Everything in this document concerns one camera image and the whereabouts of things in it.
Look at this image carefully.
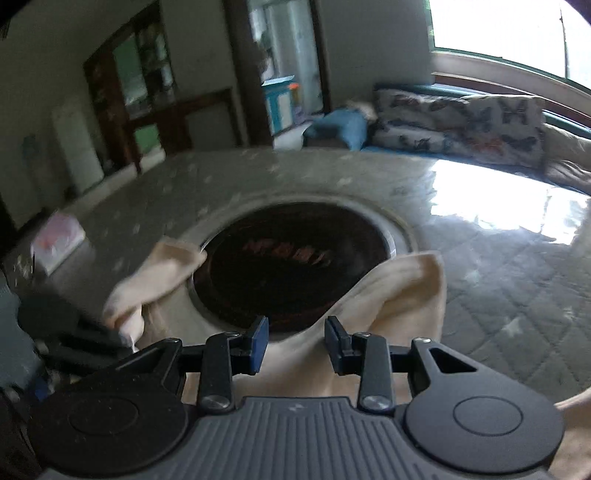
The white refrigerator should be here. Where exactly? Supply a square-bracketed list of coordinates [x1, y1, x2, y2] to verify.
[51, 101, 105, 195]

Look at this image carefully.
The round black induction cooktop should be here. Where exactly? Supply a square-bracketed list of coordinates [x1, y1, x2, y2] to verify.
[187, 200, 399, 334]

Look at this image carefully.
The pink tissue pack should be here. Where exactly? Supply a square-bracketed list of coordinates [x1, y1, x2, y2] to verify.
[31, 211, 86, 271]

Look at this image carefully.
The beige garment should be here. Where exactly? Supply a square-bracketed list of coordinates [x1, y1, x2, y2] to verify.
[102, 237, 448, 403]

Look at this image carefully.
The dark wooden door frame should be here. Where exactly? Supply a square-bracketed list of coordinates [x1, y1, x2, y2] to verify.
[223, 0, 331, 149]

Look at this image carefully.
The folded beige towel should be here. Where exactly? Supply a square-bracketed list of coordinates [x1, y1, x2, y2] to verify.
[346, 101, 378, 123]

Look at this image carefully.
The dark wooden display cabinet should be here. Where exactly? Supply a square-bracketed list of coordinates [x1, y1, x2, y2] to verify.
[82, 0, 179, 174]

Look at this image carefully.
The window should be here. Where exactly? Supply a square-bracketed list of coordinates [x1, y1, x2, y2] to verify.
[427, 0, 591, 91]

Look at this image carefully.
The plain beige cushion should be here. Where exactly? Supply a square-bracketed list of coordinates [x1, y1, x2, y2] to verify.
[540, 122, 591, 195]

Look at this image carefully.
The dark wooden console table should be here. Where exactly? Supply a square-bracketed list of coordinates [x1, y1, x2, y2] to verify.
[124, 86, 241, 158]

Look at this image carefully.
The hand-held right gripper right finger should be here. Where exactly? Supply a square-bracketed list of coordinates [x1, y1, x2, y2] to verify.
[324, 316, 481, 414]

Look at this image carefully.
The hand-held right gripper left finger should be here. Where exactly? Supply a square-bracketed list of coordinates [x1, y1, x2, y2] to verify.
[111, 316, 270, 414]

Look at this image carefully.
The teal kitchen cabinet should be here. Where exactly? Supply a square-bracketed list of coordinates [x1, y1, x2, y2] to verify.
[262, 76, 297, 135]

